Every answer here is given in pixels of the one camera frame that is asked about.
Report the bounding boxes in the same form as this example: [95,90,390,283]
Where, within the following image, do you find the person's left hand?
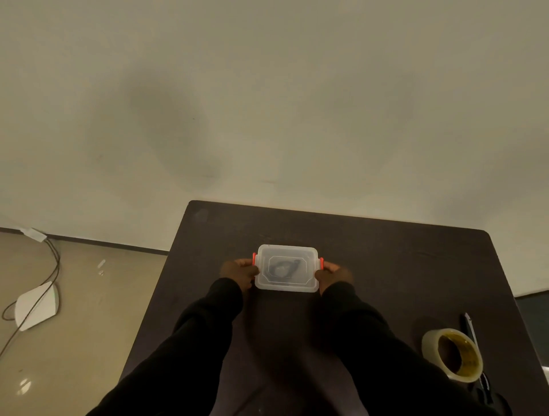
[220,258,260,294]

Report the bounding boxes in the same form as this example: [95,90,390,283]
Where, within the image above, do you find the black cable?
[0,238,61,360]

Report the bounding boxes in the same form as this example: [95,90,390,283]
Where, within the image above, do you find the dark item inside box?
[268,257,304,280]

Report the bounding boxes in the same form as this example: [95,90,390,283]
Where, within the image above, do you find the person's left forearm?
[86,278,244,416]

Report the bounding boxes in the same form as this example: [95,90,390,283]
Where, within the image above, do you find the clear packing tape roll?
[421,328,484,383]

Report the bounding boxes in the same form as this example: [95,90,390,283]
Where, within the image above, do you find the clear plastic box red clips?
[252,244,324,293]

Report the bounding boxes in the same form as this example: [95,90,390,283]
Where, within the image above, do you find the white flat device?
[14,282,60,332]

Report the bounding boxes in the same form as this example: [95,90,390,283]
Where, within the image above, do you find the dark brown table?
[119,200,549,416]

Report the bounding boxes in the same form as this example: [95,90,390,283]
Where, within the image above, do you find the person's right forearm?
[321,281,502,416]

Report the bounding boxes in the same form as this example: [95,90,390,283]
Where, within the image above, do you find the person's right hand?
[314,261,354,296]

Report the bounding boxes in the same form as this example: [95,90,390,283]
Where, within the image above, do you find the black utility knife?
[462,312,513,416]

